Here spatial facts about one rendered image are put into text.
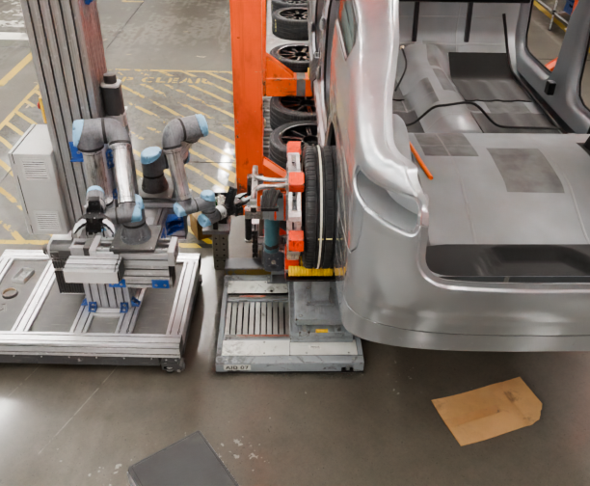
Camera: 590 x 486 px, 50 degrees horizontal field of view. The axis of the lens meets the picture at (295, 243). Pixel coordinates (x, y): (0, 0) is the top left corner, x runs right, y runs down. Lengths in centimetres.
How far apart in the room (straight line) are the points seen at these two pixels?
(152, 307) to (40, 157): 109
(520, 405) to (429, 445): 59
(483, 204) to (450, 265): 49
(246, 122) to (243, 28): 53
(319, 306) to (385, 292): 130
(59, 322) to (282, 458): 148
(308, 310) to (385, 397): 65
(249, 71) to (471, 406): 216
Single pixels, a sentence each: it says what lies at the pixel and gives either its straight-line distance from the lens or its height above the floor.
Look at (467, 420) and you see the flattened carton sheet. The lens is 351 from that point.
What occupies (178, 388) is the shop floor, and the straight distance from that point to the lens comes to 357.
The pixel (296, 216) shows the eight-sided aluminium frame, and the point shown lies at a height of 96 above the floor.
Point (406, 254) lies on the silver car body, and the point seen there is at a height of 131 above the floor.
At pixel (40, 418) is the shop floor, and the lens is 361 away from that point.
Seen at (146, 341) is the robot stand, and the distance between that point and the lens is 352.
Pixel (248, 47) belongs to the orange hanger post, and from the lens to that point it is 346.
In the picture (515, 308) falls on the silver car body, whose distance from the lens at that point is 249.
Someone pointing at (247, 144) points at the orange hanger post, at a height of 101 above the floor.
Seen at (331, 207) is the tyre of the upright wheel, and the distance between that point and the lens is 306.
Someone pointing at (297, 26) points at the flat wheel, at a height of 44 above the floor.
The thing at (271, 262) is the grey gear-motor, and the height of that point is 31.
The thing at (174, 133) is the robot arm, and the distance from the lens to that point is 317.
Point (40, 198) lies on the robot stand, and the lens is 339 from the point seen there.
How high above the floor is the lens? 263
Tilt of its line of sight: 35 degrees down
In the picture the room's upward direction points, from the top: 1 degrees clockwise
